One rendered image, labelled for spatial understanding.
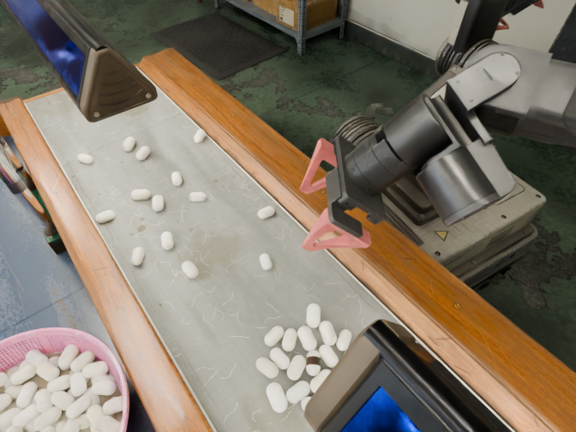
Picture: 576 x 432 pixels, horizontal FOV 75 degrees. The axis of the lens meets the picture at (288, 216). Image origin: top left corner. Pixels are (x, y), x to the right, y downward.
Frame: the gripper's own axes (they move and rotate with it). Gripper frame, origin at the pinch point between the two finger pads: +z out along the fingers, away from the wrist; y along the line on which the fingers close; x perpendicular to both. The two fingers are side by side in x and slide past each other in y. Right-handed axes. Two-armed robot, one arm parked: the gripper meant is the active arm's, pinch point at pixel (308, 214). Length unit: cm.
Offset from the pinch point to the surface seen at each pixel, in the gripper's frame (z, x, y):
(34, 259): 51, 25, 9
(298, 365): 12.4, -8.7, -13.9
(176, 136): 31, 11, 38
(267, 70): 81, -45, 204
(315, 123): 63, -68, 146
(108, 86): 0.8, 26.6, 3.3
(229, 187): 22.4, 0.3, 22.0
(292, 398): 13.1, -8.2, -18.0
